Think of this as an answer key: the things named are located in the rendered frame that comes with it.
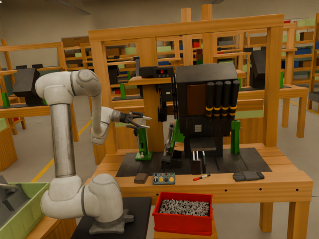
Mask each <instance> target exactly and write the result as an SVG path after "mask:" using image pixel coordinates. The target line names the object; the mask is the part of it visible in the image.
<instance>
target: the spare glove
mask: <svg viewBox="0 0 319 239"><path fill-rule="evenodd" d="M233 179H234V180H235V181H236V182H237V181H245V180H246V181H251V180H259V179H264V175H263V174H262V173H261V172H248V171H242V173H234V174H233Z"/></svg>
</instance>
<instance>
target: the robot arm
mask: <svg viewBox="0 0 319 239"><path fill-rule="evenodd" d="M35 89H36V92H37V94H38V96H39V97H40V98H42V99H45V100H46V102H47V104H48V106H49V107H50V116H51V128H52V138H53V150H54V162H55V175H56V177H55V178H54V179H53V180H52V181H51V183H50V188H49V190H46V191H45V193H44V194H43V196H42V199H41V210H42V212H43V213H44V214H45V215H46V216H47V217H50V218H53V219H73V218H79V217H83V216H90V217H94V223H93V225H92V227H91V228H90V230H89V234H90V235H93V234H101V233H118V234H123V233H124V226H125V223H128V222H132V221H134V216H133V215H128V214H129V210H128V209H125V210H123V201H122V193H121V190H120V187H119V185H118V183H117V181H116V179H115V178H114V177H113V176H111V175H110V174H99V175H97V176H95V177H93V178H92V179H91V180H90V182H89V184H87V185H83V183H82V180H81V178H80V177H79V176H78V175H76V171H75V155H74V144H73V132H72V121H71V109H70V105H71V104H72V102H73V98H74V96H79V95H87V96H88V97H90V98H91V99H92V118H93V126H92V128H91V142H92V143H93V144H95V145H102V144H103V143H104V142H105V140H106V137H107V134H108V129H109V125H110V122H111V121H112V122H117V123H119V122H122V123H126V127H127V128H132V129H136V130H139V129H145V128H146V129H150V127H149V126H144V125H138V124H137V123H135V122H133V121H132V120H133V119H135V118H143V119H146V120H152V118H149V117H148V116H144V115H143V113H142V112H134V111H130V113H129V114H127V113H123V112H121V111H118V110H113V109H111V108H108V107H102V92H101V91H102V88H101V83H100V80H99V78H98V77H97V75H96V74H95V73H94V72H92V71H91V70H88V69H82V70H79V71H73V72H67V71H65V72H55V73H49V74H45V75H43V76H41V77H39V78H38V79H37V80H36V83H35ZM131 114H134V115H136V116H134V115H131ZM129 123H130V124H133V125H134V126H132V125H129ZM135 126H136V127H135Z"/></svg>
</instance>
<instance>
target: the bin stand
mask: <svg viewBox="0 0 319 239"><path fill-rule="evenodd" d="M154 239H218V235H217V231H216V225H215V220H214V216H213V217H212V235H211V236H200V235H190V234H179V233H168V232H158V231H154Z"/></svg>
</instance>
